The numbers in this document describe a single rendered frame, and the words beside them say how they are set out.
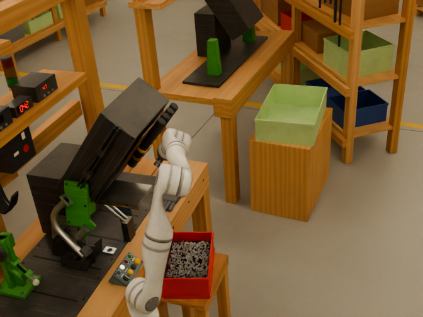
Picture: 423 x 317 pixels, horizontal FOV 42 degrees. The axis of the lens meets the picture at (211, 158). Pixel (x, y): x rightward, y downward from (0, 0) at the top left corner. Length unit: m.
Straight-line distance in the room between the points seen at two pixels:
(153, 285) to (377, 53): 3.23
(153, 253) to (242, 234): 2.27
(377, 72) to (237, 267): 2.00
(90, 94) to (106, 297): 1.21
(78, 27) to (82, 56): 0.16
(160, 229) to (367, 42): 3.56
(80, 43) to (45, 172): 0.76
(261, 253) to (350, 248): 0.61
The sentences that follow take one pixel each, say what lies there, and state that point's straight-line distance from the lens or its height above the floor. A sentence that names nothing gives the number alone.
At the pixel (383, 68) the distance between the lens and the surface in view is 4.70.
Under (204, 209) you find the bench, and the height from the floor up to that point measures 0.64.
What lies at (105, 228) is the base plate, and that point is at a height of 0.90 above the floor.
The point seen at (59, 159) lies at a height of 1.24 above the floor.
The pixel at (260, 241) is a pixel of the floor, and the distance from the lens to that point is 3.93.
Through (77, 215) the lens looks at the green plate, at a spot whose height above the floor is 1.12.
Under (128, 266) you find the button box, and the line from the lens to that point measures 2.43.
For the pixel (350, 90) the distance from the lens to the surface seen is 4.46.
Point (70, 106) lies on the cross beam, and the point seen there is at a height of 1.28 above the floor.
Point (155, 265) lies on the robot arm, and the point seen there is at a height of 1.36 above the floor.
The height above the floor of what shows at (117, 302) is 0.90.
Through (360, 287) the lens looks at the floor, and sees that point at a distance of 3.65.
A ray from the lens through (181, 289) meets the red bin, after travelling 2.40.
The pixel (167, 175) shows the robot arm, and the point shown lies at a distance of 1.66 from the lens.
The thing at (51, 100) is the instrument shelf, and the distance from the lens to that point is 2.56.
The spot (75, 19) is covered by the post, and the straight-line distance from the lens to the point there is 2.96.
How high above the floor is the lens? 2.54
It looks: 31 degrees down
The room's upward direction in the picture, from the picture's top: 4 degrees counter-clockwise
